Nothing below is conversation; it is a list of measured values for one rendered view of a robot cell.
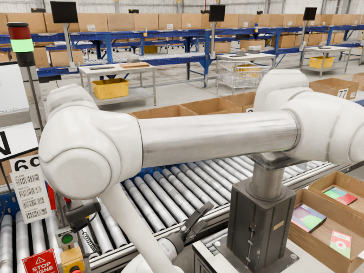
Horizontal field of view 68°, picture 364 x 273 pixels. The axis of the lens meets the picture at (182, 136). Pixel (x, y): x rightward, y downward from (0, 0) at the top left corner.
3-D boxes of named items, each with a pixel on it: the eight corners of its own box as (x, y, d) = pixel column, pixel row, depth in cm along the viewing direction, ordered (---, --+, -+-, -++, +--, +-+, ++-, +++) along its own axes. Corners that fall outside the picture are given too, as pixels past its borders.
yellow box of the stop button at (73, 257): (66, 284, 96) (62, 270, 93) (62, 266, 103) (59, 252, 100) (106, 266, 103) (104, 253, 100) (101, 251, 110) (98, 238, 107)
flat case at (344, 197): (357, 200, 148) (358, 197, 147) (338, 212, 138) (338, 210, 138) (333, 188, 158) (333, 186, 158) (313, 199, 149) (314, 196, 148)
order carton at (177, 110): (148, 150, 175) (147, 125, 169) (131, 134, 199) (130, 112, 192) (199, 137, 194) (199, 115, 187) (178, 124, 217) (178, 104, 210)
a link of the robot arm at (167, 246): (168, 262, 89) (181, 250, 93) (150, 242, 93) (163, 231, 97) (166, 272, 95) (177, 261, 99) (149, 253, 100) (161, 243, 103)
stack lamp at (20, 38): (13, 52, 71) (7, 27, 69) (13, 50, 75) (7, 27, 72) (34, 51, 73) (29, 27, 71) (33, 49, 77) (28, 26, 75)
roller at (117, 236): (119, 257, 120) (118, 248, 118) (91, 195, 161) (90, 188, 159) (130, 252, 122) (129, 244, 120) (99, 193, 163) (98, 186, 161)
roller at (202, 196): (214, 216, 144) (214, 209, 142) (169, 172, 185) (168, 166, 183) (221, 213, 146) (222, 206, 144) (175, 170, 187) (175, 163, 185)
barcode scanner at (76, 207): (106, 221, 98) (98, 199, 93) (73, 237, 93) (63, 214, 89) (101, 211, 103) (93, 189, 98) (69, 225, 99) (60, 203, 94)
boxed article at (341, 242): (327, 255, 113) (329, 253, 113) (332, 232, 126) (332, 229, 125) (348, 264, 110) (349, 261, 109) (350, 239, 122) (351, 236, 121)
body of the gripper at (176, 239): (175, 259, 99) (193, 243, 104) (179, 249, 93) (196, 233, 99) (162, 245, 102) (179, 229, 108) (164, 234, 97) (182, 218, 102)
